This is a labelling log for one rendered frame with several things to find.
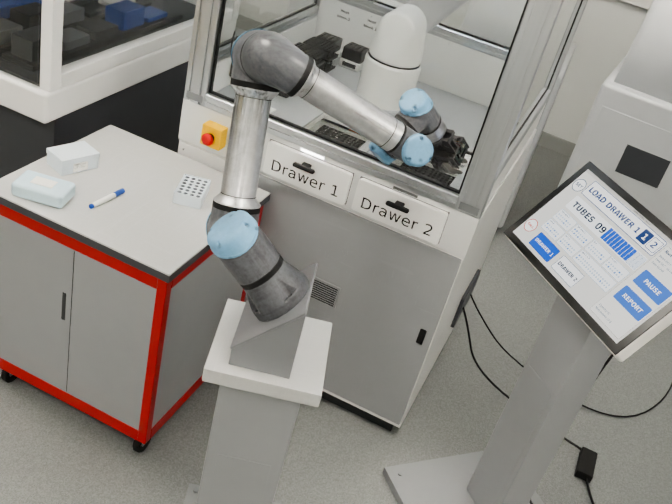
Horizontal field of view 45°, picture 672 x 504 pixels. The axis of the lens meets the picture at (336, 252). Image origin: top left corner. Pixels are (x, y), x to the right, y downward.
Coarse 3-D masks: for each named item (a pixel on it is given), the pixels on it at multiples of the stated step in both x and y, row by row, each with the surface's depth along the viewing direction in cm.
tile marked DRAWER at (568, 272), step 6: (564, 258) 213; (552, 264) 214; (558, 264) 213; (564, 264) 212; (570, 264) 211; (558, 270) 212; (564, 270) 211; (570, 270) 210; (576, 270) 209; (564, 276) 210; (570, 276) 209; (576, 276) 208; (582, 276) 207; (570, 282) 208; (576, 282) 207
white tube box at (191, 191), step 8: (184, 176) 248; (192, 176) 249; (184, 184) 244; (192, 184) 245; (200, 184) 246; (208, 184) 246; (176, 192) 238; (184, 192) 240; (192, 192) 242; (200, 192) 242; (176, 200) 240; (184, 200) 239; (192, 200) 239; (200, 200) 239
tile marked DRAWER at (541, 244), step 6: (540, 234) 221; (534, 240) 221; (540, 240) 220; (546, 240) 219; (534, 246) 220; (540, 246) 219; (546, 246) 218; (552, 246) 217; (540, 252) 218; (546, 252) 217; (552, 252) 216; (558, 252) 215; (546, 258) 216
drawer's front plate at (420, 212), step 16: (368, 192) 244; (384, 192) 242; (352, 208) 249; (384, 208) 244; (416, 208) 240; (432, 208) 238; (400, 224) 245; (416, 224) 242; (432, 224) 240; (432, 240) 243
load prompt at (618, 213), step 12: (588, 192) 219; (600, 192) 217; (600, 204) 215; (612, 204) 213; (612, 216) 211; (624, 216) 209; (636, 216) 207; (624, 228) 207; (636, 228) 205; (648, 228) 203; (636, 240) 203; (648, 240) 201; (660, 240) 200; (648, 252) 200
